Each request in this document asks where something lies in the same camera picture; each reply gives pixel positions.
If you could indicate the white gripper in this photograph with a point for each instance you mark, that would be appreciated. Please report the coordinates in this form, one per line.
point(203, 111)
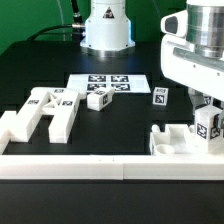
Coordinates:
point(192, 54)

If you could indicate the white chair seat part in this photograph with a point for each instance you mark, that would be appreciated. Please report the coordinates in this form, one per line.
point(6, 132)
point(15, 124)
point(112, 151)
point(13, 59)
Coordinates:
point(181, 139)

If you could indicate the white U-shaped fence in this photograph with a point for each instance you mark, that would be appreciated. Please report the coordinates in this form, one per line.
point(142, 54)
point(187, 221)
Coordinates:
point(92, 167)

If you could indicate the white marker sheet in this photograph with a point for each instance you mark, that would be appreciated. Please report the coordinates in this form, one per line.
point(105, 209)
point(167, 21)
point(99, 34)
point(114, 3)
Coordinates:
point(122, 83)

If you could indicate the white chair back frame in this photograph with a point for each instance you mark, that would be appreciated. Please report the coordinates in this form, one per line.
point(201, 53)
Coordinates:
point(60, 103)

